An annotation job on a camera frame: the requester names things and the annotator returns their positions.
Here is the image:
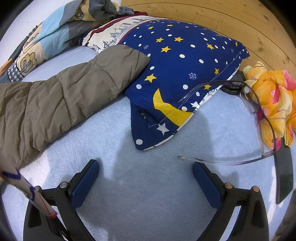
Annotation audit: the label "blue star print pillow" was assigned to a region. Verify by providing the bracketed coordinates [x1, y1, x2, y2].
[80, 16, 250, 152]

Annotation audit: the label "black flat object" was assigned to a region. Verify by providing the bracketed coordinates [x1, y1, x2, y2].
[274, 138, 295, 205]

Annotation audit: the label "patchwork cartoon blanket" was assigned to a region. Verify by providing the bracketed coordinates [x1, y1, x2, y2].
[0, 0, 121, 84]

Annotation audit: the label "white wrapped cable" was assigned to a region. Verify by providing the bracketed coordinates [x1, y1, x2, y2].
[0, 160, 70, 241]

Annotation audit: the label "dark patterned cloth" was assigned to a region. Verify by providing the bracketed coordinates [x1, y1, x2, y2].
[220, 72, 245, 95]

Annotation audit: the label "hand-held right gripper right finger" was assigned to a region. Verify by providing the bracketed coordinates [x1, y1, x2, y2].
[193, 161, 270, 241]

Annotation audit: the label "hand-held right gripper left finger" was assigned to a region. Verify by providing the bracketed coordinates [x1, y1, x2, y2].
[23, 159, 100, 241]

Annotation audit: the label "grey cloth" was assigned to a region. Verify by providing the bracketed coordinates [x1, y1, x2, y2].
[102, 0, 136, 18]

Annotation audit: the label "clear frame eyeglasses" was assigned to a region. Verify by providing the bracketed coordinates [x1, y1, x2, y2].
[178, 80, 277, 166]

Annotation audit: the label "wooden headboard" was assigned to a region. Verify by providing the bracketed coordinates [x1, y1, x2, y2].
[120, 0, 296, 77]

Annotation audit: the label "brown puffer jacket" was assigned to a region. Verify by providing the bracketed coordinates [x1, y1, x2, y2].
[0, 44, 151, 183]

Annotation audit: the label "yellow floral scarf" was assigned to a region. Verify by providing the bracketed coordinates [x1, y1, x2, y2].
[243, 61, 296, 149]

